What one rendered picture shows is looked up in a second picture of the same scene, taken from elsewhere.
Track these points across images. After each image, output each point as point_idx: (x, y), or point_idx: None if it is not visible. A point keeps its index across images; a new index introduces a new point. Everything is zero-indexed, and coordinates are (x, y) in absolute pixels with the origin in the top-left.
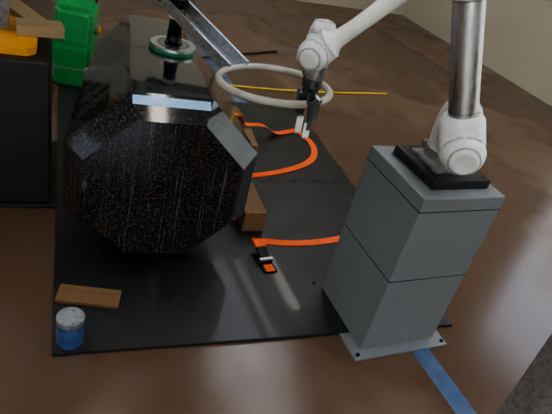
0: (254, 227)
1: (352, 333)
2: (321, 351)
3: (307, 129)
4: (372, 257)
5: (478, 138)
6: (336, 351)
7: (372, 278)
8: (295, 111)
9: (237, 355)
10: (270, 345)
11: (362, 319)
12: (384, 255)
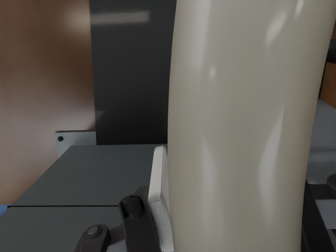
0: (325, 84)
1: (89, 146)
2: (72, 97)
3: (135, 192)
4: (63, 208)
5: None
6: (70, 115)
7: (57, 192)
8: (334, 181)
9: None
10: (83, 33)
11: (71, 160)
12: (23, 225)
